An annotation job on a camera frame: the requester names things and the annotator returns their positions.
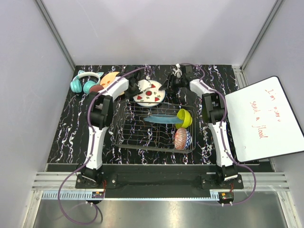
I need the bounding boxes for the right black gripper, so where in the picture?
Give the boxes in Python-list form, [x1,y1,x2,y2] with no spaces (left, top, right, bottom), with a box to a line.
[158,73,184,95]

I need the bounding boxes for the white watermelon pattern plate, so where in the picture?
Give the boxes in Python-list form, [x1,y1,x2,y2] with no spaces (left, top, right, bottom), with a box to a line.
[133,80,166,107]

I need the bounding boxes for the orange floral plate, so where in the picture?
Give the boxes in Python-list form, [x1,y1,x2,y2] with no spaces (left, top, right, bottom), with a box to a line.
[100,72,119,88]

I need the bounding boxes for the yellow-green bowl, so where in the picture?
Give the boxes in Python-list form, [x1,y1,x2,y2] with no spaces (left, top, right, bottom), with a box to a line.
[175,109,192,129]

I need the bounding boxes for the teal scalloped plate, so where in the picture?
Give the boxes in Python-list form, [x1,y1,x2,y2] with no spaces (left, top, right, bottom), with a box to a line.
[144,114,183,124]

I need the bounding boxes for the pink cup brown lid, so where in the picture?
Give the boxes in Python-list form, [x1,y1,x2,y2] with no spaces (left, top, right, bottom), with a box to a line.
[89,85,104,93]

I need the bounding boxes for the wire dish rack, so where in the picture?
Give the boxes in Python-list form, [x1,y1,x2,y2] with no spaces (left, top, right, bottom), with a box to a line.
[112,101,196,153]

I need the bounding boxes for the red patterned bowl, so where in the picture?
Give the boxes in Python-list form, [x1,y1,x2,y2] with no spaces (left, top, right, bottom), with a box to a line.
[174,128,192,150]

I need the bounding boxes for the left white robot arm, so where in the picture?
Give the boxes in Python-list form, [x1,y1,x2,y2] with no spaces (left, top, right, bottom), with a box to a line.
[75,67,147,188]

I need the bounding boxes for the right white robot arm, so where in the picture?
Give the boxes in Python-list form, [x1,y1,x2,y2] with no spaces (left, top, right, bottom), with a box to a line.
[160,73,238,188]

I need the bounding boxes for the black marble pattern mat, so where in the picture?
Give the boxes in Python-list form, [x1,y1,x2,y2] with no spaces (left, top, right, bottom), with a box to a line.
[48,65,242,164]

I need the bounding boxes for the teal cat-ear headphones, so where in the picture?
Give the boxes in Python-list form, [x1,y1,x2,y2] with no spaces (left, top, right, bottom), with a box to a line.
[70,70,104,94]

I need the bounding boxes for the white dry-erase board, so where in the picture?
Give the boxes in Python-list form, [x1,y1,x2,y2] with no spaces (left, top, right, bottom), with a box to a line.
[225,76,304,162]

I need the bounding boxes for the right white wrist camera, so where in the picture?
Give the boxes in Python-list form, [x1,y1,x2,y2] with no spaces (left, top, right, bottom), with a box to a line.
[173,63,193,78]

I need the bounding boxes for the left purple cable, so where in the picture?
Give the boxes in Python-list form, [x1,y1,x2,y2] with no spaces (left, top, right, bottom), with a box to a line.
[57,66,152,224]

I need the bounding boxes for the purple cable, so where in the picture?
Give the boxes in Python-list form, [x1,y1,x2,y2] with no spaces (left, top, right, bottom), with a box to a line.
[180,63,257,206]
[57,66,152,224]

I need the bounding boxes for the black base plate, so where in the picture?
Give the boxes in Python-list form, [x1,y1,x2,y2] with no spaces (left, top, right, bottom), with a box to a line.
[76,164,244,190]

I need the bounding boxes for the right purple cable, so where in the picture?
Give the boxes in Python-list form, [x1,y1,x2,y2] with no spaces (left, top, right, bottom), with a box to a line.
[180,63,257,206]

